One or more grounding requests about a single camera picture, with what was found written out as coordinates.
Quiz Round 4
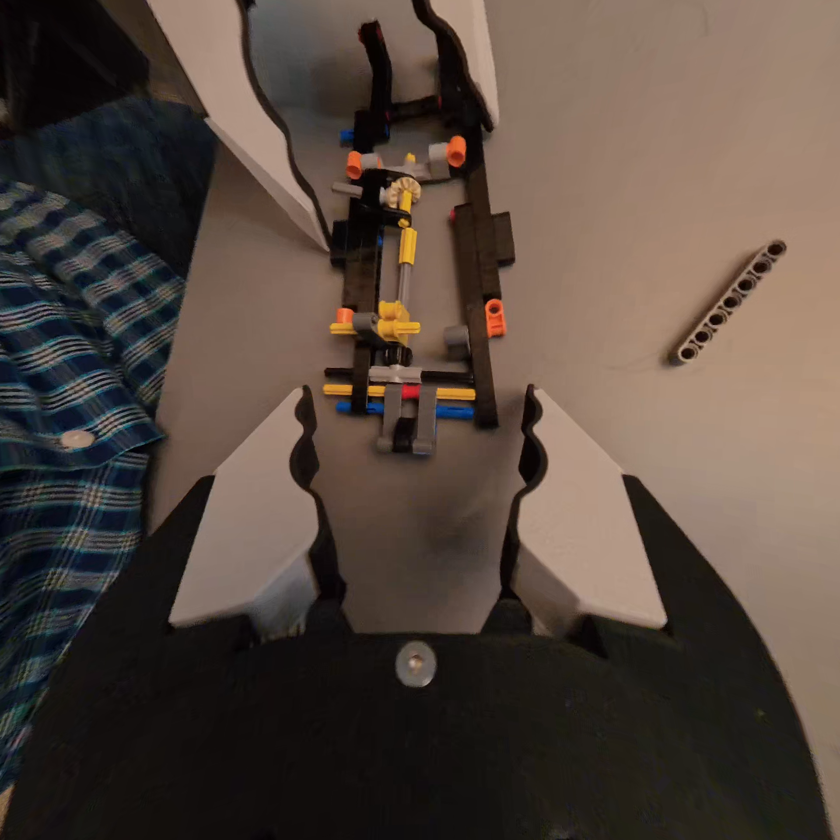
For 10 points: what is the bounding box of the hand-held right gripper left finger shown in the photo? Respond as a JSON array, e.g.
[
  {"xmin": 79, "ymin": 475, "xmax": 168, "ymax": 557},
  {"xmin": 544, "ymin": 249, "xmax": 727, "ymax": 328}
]
[{"xmin": 167, "ymin": 384, "xmax": 349, "ymax": 641}]

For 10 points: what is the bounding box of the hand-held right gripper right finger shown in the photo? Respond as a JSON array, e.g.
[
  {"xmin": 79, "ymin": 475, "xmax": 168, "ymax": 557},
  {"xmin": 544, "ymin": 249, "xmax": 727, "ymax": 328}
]
[{"xmin": 499, "ymin": 382, "xmax": 669, "ymax": 637}]

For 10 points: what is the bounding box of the lego vehicle chassis assembly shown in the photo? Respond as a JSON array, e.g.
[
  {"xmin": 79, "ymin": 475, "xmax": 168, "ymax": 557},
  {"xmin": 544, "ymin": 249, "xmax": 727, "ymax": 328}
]
[{"xmin": 322, "ymin": 20, "xmax": 516, "ymax": 457}]

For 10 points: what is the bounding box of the blue plaid shirt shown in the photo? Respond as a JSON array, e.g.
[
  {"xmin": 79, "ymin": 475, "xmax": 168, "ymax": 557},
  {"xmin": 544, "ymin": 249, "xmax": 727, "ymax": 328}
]
[{"xmin": 0, "ymin": 95, "xmax": 217, "ymax": 788}]

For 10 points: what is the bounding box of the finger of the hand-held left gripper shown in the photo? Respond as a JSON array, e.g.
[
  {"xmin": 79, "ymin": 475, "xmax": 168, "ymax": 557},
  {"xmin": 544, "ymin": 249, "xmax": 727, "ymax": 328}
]
[
  {"xmin": 144, "ymin": 0, "xmax": 332, "ymax": 255},
  {"xmin": 410, "ymin": 0, "xmax": 501, "ymax": 134}
]

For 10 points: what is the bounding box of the grey long lego beam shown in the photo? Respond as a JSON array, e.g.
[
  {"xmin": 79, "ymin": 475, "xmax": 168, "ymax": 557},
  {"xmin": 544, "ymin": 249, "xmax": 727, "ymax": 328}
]
[{"xmin": 668, "ymin": 239, "xmax": 788, "ymax": 366}]

